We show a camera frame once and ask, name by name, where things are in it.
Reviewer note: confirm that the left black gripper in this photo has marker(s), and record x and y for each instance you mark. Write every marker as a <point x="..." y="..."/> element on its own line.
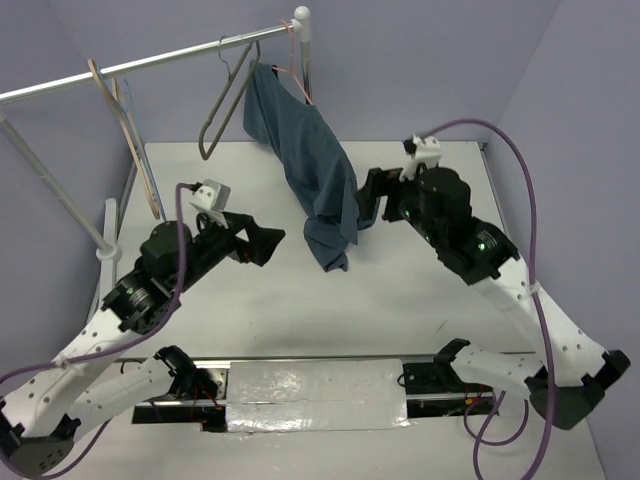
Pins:
<point x="262" y="240"/>

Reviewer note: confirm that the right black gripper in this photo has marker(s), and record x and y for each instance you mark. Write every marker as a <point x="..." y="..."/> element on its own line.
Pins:
<point x="374" y="187"/>

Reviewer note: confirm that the blue t shirt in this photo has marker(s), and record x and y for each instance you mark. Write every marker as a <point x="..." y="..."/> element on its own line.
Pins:
<point x="316" y="167"/>

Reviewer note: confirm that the pink wire hanger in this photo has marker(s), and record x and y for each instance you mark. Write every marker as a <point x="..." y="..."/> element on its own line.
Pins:
<point x="290" y="70"/>

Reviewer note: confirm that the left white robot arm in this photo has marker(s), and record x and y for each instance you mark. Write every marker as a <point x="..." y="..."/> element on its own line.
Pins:
<point x="61" y="402"/>

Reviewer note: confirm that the wooden hanger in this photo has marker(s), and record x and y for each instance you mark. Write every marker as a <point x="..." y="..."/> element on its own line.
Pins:
<point x="131" y="140"/>

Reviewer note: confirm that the white clothes rack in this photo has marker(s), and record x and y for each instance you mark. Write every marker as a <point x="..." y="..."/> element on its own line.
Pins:
<point x="108" y="252"/>

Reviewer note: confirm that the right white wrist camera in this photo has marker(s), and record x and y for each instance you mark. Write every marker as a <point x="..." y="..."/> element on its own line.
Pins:
<point x="425" y="152"/>

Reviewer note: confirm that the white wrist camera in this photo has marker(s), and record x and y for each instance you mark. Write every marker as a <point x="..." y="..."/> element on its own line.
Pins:
<point x="210" y="199"/>
<point x="425" y="152"/>

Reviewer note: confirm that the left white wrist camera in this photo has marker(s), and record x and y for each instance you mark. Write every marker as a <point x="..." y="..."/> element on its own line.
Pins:
<point x="210" y="199"/>

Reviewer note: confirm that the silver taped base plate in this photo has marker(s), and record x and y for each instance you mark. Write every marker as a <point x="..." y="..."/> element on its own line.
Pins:
<point x="322" y="394"/>

